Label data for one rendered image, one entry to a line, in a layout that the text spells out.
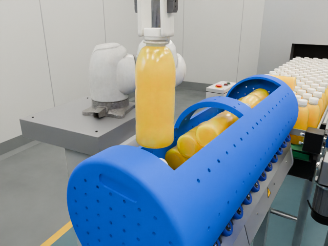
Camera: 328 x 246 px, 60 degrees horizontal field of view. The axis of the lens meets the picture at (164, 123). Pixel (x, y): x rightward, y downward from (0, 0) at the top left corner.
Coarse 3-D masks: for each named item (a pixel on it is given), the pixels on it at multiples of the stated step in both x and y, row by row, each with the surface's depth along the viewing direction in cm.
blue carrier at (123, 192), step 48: (240, 96) 121; (288, 96) 102; (240, 144) 64; (96, 192) 50; (144, 192) 43; (192, 192) 47; (240, 192) 60; (96, 240) 55; (144, 240) 47; (192, 240) 44
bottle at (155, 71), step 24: (144, 48) 46; (168, 48) 47; (144, 72) 46; (168, 72) 46; (144, 96) 47; (168, 96) 48; (144, 120) 49; (168, 120) 49; (144, 144) 50; (168, 144) 51
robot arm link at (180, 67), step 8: (152, 0) 101; (152, 8) 102; (152, 16) 104; (160, 16) 103; (152, 24) 105; (160, 24) 105; (144, 40) 112; (168, 40) 111; (136, 56) 114; (176, 56) 114; (176, 64) 114; (184, 64) 118; (176, 72) 115; (184, 72) 118; (176, 80) 117
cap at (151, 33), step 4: (144, 28) 46; (148, 28) 45; (152, 28) 45; (156, 28) 45; (160, 28) 45; (144, 32) 46; (148, 32) 45; (152, 32) 45; (156, 32) 45; (160, 32) 45; (148, 36) 46; (152, 36) 45; (156, 36) 45; (160, 36) 45
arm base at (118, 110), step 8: (96, 104) 114; (104, 104) 112; (112, 104) 113; (120, 104) 114; (128, 104) 119; (88, 112) 114; (96, 112) 109; (104, 112) 112; (112, 112) 113; (120, 112) 113; (128, 112) 118
